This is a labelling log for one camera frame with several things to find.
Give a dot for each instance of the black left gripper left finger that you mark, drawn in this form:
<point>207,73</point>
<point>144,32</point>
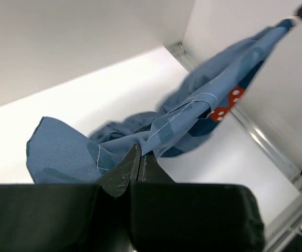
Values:
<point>116,181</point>

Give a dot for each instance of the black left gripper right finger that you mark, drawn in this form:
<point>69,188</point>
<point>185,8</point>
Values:
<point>151,171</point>

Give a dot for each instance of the blue cartoon print pillowcase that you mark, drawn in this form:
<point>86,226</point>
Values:
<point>57,153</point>

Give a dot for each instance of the aluminium frame rail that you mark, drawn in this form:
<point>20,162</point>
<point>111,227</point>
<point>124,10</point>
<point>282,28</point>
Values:
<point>286,225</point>

